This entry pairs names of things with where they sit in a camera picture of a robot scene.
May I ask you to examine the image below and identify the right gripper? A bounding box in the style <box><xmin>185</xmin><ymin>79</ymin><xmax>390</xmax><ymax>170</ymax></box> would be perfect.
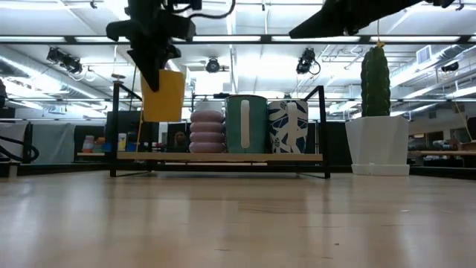
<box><xmin>289</xmin><ymin>0</ymin><xmax>457</xmax><ymax>40</ymax></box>

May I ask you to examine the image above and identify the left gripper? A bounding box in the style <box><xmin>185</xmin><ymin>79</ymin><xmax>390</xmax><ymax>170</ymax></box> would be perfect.
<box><xmin>105</xmin><ymin>16</ymin><xmax>197</xmax><ymax>93</ymax></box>

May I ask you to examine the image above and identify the orange mug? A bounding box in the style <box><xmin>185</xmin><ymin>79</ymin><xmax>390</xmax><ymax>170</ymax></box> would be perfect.
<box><xmin>140</xmin><ymin>69</ymin><xmax>186</xmax><ymax>123</ymax></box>

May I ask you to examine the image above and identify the ridged purple mug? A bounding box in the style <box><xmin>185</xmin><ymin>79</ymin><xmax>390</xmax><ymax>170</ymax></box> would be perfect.
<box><xmin>188</xmin><ymin>99</ymin><xmax>227</xmax><ymax>154</ymax></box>

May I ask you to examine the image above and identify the teal mug white handle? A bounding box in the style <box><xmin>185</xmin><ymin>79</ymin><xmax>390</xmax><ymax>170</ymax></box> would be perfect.
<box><xmin>225</xmin><ymin>95</ymin><xmax>269</xmax><ymax>154</ymax></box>

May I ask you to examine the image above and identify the white mug blue pattern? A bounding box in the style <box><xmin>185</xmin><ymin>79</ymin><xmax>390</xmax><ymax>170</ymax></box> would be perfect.
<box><xmin>267</xmin><ymin>99</ymin><xmax>309</xmax><ymax>154</ymax></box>

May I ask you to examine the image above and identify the green cactus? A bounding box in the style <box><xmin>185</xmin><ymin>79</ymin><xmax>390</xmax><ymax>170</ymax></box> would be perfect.
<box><xmin>359</xmin><ymin>45</ymin><xmax>392</xmax><ymax>118</ymax></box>

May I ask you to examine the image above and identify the person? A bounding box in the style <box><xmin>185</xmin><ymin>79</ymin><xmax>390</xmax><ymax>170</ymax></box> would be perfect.
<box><xmin>171</xmin><ymin>130</ymin><xmax>189</xmax><ymax>153</ymax></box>

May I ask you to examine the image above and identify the shelf with colourful containers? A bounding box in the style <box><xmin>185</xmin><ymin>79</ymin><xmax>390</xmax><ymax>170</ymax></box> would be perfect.
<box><xmin>77</xmin><ymin>133</ymin><xmax>139</xmax><ymax>157</ymax></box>

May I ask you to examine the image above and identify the black rack wooden shelf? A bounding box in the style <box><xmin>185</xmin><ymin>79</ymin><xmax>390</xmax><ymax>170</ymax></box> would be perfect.
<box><xmin>109</xmin><ymin>80</ymin><xmax>332</xmax><ymax>179</ymax></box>

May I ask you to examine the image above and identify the white plant pot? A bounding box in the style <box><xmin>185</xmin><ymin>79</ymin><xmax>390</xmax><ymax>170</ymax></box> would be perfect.
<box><xmin>344</xmin><ymin>115</ymin><xmax>411</xmax><ymax>176</ymax></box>

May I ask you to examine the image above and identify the grey fabric partition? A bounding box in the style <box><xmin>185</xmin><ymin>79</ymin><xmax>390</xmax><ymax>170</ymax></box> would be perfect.
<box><xmin>30</xmin><ymin>122</ymin><xmax>77</xmax><ymax>165</ymax></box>

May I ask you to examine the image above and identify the wooden table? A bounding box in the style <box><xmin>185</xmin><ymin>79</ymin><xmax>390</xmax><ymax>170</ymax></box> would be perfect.
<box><xmin>408</xmin><ymin>149</ymin><xmax>476</xmax><ymax>158</ymax></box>

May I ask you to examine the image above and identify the black aluminium rig frame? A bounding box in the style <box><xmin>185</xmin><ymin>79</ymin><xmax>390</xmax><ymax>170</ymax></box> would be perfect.
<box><xmin>0</xmin><ymin>34</ymin><xmax>476</xmax><ymax>180</ymax></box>

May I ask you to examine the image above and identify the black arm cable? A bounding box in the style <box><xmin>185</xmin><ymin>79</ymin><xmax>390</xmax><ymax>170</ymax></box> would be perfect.
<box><xmin>185</xmin><ymin>0</ymin><xmax>237</xmax><ymax>20</ymax></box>

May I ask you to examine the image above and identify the black hose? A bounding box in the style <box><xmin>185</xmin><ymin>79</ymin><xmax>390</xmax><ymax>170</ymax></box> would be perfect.
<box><xmin>0</xmin><ymin>134</ymin><xmax>40</xmax><ymax>165</ymax></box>

